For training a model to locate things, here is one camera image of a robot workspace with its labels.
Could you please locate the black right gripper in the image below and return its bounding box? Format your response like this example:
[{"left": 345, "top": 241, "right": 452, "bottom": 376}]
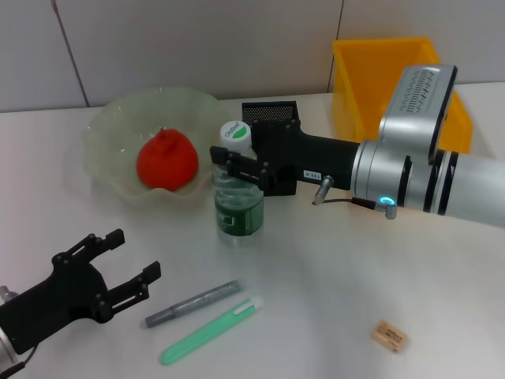
[{"left": 208, "top": 118, "right": 362, "bottom": 197}]

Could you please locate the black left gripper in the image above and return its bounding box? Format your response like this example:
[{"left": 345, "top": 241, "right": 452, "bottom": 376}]
[{"left": 0, "top": 227, "right": 163, "bottom": 355}]

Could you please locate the clear water bottle green label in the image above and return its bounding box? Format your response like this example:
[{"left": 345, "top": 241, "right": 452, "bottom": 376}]
[{"left": 212, "top": 120, "right": 265, "bottom": 248}]

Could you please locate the red-orange orange fruit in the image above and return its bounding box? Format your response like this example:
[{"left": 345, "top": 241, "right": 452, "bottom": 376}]
[{"left": 136, "top": 128, "right": 200, "bottom": 191}]

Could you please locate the grey marker pen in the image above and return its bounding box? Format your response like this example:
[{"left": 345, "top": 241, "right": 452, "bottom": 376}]
[{"left": 144, "top": 279, "right": 244, "bottom": 329}]

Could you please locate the black mesh pen holder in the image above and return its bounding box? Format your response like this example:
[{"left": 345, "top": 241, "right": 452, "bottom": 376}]
[{"left": 241, "top": 100, "right": 301, "bottom": 198}]

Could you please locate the mint green pen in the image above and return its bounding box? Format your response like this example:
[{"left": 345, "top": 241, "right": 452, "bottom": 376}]
[{"left": 159, "top": 298, "right": 264, "bottom": 366}]

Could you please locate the pale green wavy glass plate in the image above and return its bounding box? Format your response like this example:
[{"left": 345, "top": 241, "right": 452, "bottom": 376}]
[{"left": 80, "top": 86, "right": 240, "bottom": 210}]

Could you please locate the beige eraser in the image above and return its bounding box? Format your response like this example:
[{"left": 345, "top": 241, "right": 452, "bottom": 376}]
[{"left": 370, "top": 319, "right": 408, "bottom": 344}]

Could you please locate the yellow plastic bin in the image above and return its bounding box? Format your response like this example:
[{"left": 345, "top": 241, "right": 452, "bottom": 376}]
[{"left": 331, "top": 37, "right": 474, "bottom": 155}]

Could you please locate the left gripper cable with plug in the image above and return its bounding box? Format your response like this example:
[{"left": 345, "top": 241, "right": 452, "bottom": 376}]
[{"left": 0, "top": 284, "right": 39, "bottom": 375}]

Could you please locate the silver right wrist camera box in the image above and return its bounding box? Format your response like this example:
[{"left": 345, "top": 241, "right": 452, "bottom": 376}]
[{"left": 378, "top": 64, "right": 459, "bottom": 161}]

